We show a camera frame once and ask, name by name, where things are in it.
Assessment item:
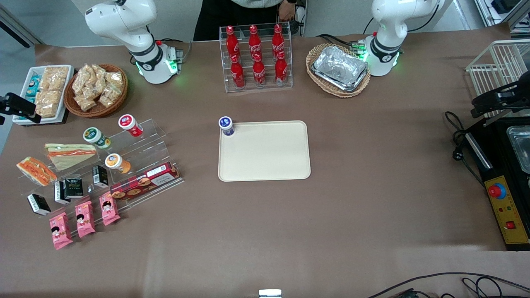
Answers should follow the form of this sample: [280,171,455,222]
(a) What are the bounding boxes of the sandwich with orange filling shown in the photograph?
[17,156,58,187]

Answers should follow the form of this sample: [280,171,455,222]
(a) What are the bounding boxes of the white rectangular plastic tray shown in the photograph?
[12,65,75,125]

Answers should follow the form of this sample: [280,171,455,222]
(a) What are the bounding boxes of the wrapped sandwich with pale bread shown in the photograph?
[45,143,99,171]

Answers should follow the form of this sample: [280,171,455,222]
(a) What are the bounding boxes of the beige plastic tray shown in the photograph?
[218,120,311,182]

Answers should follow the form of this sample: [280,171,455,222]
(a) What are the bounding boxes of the aluminium foil tray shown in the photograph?
[311,46,369,92]

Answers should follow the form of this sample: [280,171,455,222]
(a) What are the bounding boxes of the person left hand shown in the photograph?
[278,1,296,22]

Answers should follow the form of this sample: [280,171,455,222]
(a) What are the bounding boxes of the clear bag of puffed snacks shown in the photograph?
[39,66,69,91]
[35,90,63,118]

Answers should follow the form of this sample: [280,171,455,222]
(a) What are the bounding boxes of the brown wicker basket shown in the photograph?
[64,64,128,118]

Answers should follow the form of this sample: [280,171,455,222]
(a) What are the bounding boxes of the green lid cup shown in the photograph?
[83,127,111,149]

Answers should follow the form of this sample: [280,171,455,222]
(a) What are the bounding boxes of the grey metal bar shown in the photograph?
[0,6,44,48]

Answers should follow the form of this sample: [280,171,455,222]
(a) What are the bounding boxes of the black and white drink carton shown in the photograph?
[54,181,71,205]
[27,193,51,216]

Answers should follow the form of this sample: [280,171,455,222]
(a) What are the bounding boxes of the orange lid cup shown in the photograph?
[105,153,132,174]

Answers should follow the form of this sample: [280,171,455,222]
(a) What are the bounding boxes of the red lid cup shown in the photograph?
[118,114,144,137]

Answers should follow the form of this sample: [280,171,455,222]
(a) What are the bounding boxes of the clear acrylic tiered stand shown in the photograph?
[18,118,185,238]

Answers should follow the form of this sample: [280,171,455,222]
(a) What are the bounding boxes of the pink snack pack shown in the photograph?
[99,192,121,226]
[49,212,73,250]
[75,200,96,238]

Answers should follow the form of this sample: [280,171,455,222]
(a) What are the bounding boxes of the red cookie box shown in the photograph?
[110,162,181,201]

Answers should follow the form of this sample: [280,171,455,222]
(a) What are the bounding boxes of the blue lid cup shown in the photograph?
[219,116,236,137]

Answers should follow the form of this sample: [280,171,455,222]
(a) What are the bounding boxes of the red cola bottle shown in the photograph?
[253,54,266,87]
[248,25,262,58]
[275,51,288,86]
[272,24,285,56]
[230,55,246,89]
[226,26,241,58]

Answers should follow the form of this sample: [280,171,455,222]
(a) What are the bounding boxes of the seated person in dark trousers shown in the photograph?
[193,0,299,42]

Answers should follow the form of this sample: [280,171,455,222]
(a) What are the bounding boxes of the clear acrylic bottle rack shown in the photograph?
[219,22,293,93]

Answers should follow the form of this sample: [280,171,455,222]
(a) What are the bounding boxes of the light wicker basket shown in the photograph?
[306,43,371,98]

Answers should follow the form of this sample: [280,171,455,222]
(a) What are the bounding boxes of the black clamp device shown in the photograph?
[471,70,530,118]

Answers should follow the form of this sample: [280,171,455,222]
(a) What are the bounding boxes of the black machine with yellow panel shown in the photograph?
[464,118,530,251]

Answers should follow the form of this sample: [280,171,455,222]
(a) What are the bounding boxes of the clear glass dish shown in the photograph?
[506,126,530,174]

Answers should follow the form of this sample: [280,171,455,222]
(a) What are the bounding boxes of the black power cable with plug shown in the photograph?
[445,111,485,187]

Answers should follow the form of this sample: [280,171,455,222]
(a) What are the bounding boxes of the black cables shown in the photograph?
[369,272,530,298]

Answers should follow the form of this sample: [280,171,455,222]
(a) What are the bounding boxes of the white wire rack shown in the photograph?
[466,39,530,118]

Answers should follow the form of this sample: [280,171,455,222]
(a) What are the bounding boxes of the aluminium frame shelf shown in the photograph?
[474,0,530,34]

